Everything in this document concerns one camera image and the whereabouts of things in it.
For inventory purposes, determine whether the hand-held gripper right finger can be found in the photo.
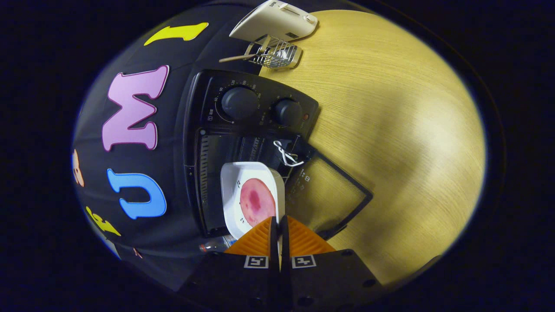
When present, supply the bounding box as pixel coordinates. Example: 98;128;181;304
280;215;384;312

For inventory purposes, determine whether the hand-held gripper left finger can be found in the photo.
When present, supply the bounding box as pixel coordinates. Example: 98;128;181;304
180;217;280;312

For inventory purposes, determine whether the pink ham slice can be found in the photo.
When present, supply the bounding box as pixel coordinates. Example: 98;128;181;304
239;178;277;228

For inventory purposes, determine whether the white square plate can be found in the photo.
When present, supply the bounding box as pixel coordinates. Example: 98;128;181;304
220;162;286;241

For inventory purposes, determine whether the black toaster oven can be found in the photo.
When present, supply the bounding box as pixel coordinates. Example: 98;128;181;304
182;69;373;241

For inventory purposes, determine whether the white bread toaster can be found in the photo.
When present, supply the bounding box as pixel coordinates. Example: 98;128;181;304
229;0;318;42

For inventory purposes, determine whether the clear plastic water bottle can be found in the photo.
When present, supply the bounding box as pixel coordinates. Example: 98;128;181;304
199;235;237;254

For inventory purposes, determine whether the black backdrop cloth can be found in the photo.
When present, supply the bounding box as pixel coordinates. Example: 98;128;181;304
72;0;269;291

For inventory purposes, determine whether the white string tie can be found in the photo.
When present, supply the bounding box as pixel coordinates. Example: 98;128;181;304
273;140;305;168

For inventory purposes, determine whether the wire mesh utensil basket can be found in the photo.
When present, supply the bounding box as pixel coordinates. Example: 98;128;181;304
245;35;303;70

